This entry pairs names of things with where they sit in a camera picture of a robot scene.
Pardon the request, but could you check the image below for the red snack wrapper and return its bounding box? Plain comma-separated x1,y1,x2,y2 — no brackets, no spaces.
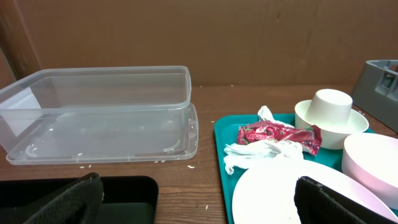
236,121,323,156

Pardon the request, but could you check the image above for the teal serving tray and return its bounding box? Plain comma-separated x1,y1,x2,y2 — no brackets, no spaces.
213,113,398,224

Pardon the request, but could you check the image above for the large white plate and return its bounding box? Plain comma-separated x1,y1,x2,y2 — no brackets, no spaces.
232,159,397,224

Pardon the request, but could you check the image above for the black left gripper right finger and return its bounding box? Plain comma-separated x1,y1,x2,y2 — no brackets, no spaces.
294,176,395,224

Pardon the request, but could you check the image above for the grey dish rack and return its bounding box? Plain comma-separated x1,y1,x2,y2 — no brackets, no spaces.
351,60,397,131

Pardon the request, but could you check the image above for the clear plastic bin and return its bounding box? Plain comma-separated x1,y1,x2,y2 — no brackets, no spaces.
1,65,192,152

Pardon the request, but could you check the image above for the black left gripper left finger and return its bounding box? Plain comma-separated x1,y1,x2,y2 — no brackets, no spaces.
24,172,104,224

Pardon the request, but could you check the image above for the white napkin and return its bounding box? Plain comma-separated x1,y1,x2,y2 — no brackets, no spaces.
223,105,305,175

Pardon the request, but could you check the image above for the pink bowl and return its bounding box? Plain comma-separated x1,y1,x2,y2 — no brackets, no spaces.
341,133,397,210

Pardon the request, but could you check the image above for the white upturned cup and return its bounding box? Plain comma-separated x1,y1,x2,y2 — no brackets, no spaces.
305,89,353,128

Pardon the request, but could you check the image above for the cream bowl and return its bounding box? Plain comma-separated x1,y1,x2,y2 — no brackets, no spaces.
295,100,369,150

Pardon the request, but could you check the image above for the black tray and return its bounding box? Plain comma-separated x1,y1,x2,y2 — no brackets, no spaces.
1,176,159,224

